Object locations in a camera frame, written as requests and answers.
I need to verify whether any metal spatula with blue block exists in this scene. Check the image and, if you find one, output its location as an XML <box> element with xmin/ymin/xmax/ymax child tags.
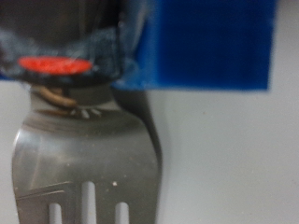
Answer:
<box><xmin>0</xmin><ymin>0</ymin><xmax>278</xmax><ymax>224</ymax></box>

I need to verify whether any silver toaster oven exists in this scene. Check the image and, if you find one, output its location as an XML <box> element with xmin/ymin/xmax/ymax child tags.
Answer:
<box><xmin>0</xmin><ymin>0</ymin><xmax>299</xmax><ymax>224</ymax></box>

